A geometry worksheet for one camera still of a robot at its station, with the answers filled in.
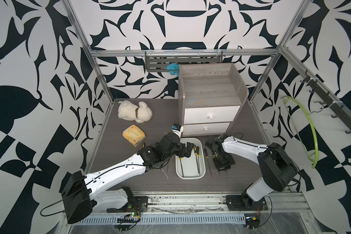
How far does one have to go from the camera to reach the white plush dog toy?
1.01 m

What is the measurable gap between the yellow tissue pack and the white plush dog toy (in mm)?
64

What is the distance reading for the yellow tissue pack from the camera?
95cm
